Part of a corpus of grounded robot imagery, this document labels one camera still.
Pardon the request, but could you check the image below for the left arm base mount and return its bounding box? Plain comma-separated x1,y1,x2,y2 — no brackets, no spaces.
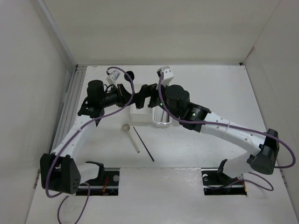
76,161,120,196

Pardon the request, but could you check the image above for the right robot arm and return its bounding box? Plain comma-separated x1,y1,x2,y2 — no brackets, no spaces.
134,84,279,184

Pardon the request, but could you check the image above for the dark thin chopstick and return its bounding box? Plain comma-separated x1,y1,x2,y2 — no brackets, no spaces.
133,126,155,162

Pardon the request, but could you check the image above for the white perforated basket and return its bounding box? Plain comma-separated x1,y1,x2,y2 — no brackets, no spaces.
152,106,172,127

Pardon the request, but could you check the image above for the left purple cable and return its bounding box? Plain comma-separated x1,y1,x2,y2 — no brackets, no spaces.
45,66,135,224

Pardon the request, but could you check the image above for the white square box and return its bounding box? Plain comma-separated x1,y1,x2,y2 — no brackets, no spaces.
129,84,152,123

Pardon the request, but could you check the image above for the cream wooden spoon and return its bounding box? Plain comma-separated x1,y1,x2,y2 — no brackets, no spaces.
121,124,140,153

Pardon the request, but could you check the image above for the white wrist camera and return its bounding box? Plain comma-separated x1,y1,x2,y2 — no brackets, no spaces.
106,70,121,87
157,66,174,86

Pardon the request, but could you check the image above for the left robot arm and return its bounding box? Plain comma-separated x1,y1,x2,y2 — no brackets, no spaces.
40,80,135,198

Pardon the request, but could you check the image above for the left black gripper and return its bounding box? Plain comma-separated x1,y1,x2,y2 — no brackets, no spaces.
100,84,135,108

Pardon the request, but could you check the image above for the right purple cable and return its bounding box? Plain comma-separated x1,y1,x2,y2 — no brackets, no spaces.
158,72,296,191

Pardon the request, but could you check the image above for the aluminium rail frame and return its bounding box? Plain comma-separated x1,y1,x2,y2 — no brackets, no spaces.
48,64,87,153

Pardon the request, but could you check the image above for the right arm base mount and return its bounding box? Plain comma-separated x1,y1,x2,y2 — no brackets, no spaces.
201,159,247,196

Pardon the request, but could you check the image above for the black spoon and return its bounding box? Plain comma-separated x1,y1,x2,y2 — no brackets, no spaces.
124,70,135,82

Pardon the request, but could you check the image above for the purple cable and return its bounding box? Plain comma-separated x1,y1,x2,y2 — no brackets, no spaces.
45,66,135,224
158,72,296,191

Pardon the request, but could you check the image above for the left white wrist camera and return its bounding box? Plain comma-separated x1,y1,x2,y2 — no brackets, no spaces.
106,70,121,87

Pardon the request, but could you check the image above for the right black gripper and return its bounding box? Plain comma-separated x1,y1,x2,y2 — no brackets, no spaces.
131,79,179,119

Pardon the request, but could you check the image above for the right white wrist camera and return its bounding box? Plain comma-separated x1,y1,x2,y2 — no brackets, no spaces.
157,66,174,86

